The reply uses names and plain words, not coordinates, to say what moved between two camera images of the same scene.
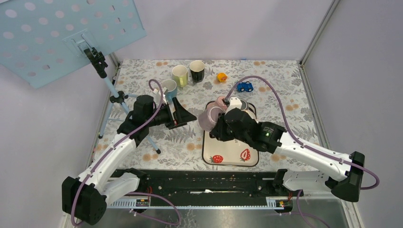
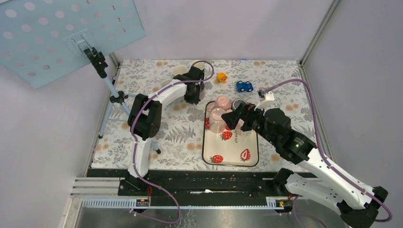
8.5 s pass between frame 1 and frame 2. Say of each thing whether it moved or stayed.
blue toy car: stayed
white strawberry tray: stayed
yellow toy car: stayed
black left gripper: moved
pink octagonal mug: stayed
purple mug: moved
